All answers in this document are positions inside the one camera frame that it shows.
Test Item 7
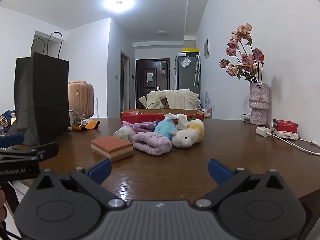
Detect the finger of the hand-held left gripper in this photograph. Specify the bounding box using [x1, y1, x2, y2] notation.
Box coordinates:
[0, 133, 25, 148]
[25, 142, 59, 161]

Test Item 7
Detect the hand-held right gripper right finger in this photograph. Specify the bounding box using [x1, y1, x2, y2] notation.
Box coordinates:
[195, 159, 292, 209]

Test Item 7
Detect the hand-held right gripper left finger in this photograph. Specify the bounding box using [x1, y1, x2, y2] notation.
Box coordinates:
[30, 158, 127, 209]

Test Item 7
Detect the brown layered sponge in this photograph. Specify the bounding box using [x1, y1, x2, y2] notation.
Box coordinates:
[91, 136, 133, 163]

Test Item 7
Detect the clear plastic bag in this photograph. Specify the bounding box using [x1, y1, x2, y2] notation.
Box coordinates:
[113, 126, 137, 142]

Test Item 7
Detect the yellow and white plush toy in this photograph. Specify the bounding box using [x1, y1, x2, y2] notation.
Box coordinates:
[171, 119, 205, 148]

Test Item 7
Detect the purple towel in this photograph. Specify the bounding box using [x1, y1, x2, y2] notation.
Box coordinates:
[132, 132, 173, 157]

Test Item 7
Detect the purple cloth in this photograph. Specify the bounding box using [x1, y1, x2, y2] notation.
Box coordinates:
[132, 121, 158, 132]

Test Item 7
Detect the white cloth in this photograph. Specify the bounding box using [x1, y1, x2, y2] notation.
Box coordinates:
[164, 113, 188, 130]

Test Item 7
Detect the red cardboard box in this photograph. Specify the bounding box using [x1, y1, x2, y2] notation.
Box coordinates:
[121, 109, 204, 127]

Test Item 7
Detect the blue plush toy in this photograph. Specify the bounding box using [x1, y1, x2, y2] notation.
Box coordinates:
[154, 119, 178, 140]

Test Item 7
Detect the dark blue bag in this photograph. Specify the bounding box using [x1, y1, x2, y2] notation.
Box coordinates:
[4, 110, 17, 125]

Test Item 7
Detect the black paper bag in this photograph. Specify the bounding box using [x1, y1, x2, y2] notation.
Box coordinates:
[14, 32, 71, 145]

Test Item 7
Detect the storage rack with bottles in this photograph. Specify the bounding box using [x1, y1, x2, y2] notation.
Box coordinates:
[200, 102, 213, 119]

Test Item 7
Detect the pink suitcase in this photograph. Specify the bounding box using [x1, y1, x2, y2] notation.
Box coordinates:
[68, 81, 94, 119]

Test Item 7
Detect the flat white box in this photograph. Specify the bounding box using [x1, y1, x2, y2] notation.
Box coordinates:
[271, 126, 299, 140]

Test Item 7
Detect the pink textured vase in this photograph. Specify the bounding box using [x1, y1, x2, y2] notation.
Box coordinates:
[249, 82, 270, 125]

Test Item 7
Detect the beige coat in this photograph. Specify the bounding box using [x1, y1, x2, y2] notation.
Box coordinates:
[139, 89, 201, 110]

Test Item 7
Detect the grey interior door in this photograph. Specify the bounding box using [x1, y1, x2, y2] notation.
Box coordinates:
[120, 50, 130, 118]

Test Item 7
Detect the dark brown entrance door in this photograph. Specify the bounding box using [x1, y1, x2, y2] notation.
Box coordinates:
[136, 59, 170, 103]

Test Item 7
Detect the grey refrigerator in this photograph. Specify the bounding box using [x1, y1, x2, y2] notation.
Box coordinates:
[175, 54, 201, 95]

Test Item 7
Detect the white umbrella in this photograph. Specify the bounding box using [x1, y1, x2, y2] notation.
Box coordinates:
[194, 54, 200, 87]

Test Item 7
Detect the bright ceiling light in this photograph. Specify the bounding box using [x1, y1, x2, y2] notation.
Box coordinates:
[102, 0, 135, 13]

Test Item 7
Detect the orange strap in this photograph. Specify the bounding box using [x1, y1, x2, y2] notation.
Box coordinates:
[69, 120, 101, 131]

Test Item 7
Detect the wall poster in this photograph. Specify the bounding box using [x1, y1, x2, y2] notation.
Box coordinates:
[203, 37, 210, 60]

